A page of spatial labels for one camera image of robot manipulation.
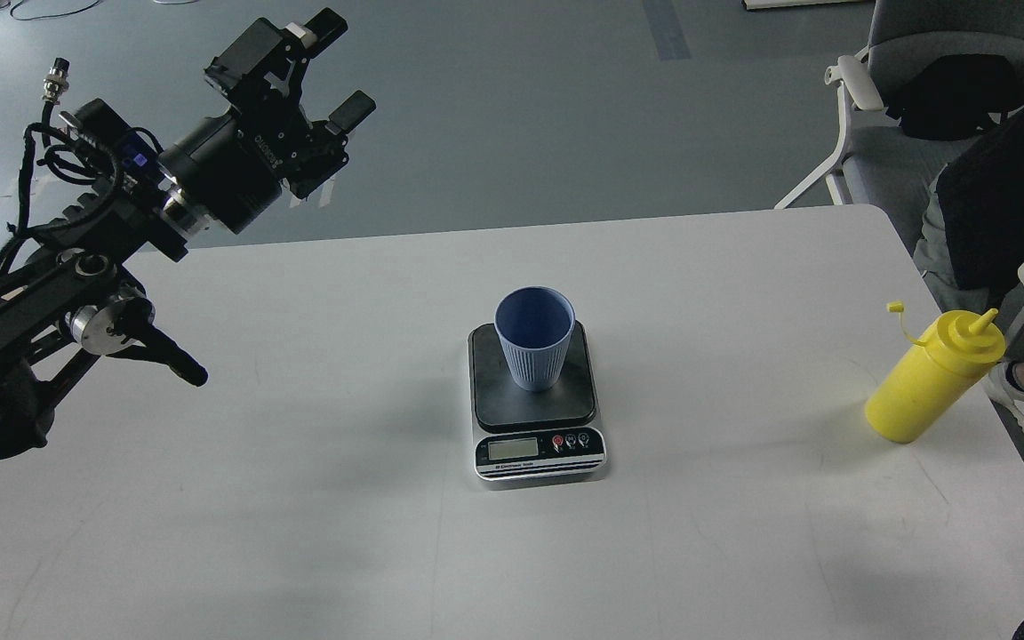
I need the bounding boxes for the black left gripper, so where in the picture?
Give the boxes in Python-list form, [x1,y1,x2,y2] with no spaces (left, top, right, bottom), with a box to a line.
[159,8,377,234]

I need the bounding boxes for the yellow squeeze bottle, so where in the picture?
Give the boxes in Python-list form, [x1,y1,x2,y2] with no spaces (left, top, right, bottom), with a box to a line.
[864,300,1007,443]

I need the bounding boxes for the blue ribbed plastic cup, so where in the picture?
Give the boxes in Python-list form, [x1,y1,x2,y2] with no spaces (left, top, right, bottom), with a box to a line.
[494,286,577,393]

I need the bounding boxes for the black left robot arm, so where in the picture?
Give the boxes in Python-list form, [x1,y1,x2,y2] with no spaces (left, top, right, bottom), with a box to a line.
[0,8,375,460]

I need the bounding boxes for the black digital kitchen scale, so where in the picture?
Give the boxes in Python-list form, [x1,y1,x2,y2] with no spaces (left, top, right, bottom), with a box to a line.
[468,323,608,484]

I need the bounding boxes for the white sneaker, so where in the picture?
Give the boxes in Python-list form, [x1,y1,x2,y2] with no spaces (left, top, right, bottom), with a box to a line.
[984,359,1024,435]

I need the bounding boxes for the seated person in black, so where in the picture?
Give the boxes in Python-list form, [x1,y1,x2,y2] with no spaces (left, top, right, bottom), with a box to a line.
[912,76,1024,392]

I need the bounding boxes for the grey office chair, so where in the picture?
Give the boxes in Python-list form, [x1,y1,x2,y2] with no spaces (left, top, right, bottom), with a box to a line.
[779,1,1024,251]

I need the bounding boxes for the black bag on chair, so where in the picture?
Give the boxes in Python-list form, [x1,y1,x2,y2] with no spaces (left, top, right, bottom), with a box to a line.
[886,54,1024,141]

